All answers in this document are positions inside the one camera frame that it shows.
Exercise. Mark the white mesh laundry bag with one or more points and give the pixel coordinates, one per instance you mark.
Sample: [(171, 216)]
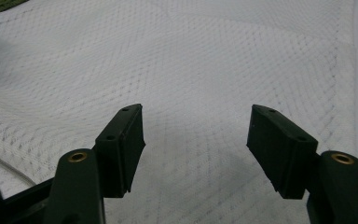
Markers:
[(183, 62)]

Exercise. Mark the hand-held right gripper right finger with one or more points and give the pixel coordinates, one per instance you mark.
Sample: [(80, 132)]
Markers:
[(281, 155)]

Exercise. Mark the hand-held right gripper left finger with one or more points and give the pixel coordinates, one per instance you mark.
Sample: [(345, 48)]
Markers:
[(119, 155)]

